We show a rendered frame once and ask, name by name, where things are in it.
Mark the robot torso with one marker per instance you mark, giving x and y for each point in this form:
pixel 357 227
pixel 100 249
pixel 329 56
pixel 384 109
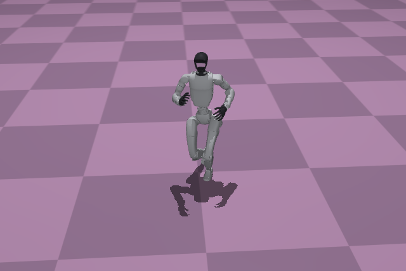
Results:
pixel 201 93

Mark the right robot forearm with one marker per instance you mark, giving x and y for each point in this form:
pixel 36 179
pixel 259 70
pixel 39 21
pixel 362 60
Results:
pixel 175 99

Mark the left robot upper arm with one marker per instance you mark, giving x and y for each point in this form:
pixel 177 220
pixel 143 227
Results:
pixel 219 80

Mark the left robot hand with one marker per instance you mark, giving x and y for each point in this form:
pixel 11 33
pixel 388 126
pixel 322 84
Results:
pixel 221 111

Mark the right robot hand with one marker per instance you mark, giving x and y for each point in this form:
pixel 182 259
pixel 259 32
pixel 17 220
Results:
pixel 183 99

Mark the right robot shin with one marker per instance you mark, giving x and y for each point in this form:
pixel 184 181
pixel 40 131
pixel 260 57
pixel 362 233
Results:
pixel 201 154

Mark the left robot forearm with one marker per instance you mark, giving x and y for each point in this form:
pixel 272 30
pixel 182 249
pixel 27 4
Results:
pixel 229 98

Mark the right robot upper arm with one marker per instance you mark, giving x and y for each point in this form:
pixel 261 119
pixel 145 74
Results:
pixel 181 84

